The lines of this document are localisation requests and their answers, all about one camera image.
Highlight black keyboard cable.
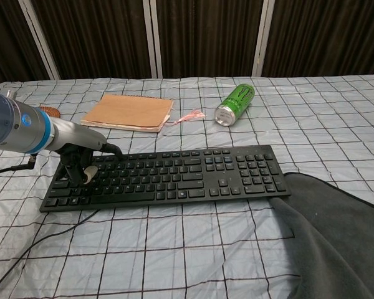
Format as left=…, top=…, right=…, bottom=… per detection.
left=0, top=208, right=100, bottom=294

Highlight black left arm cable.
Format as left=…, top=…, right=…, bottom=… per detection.
left=0, top=154, right=39, bottom=178

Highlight white partition post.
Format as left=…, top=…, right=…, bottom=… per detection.
left=142, top=0, right=163, bottom=79
left=251, top=0, right=276, bottom=78
left=17, top=0, right=62, bottom=80

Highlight round woven rattan coaster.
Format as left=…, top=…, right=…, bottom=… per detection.
left=37, top=105, right=62, bottom=119

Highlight dark grey microfibre towel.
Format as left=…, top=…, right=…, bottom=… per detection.
left=267, top=171, right=374, bottom=299

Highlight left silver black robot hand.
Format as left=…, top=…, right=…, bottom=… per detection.
left=49, top=116, right=125, bottom=185

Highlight black computer keyboard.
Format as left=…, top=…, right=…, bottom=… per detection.
left=39, top=145, right=292, bottom=214

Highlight light blue checked tablecloth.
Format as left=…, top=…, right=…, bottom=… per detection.
left=0, top=74, right=374, bottom=299

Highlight green energy drink can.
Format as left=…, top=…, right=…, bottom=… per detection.
left=214, top=83, right=256, bottom=127

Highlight pink tassel bookmark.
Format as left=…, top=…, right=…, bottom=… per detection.
left=170, top=109, right=207, bottom=126

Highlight brown kraft spiral notebook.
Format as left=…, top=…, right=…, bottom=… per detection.
left=80, top=93, right=175, bottom=134

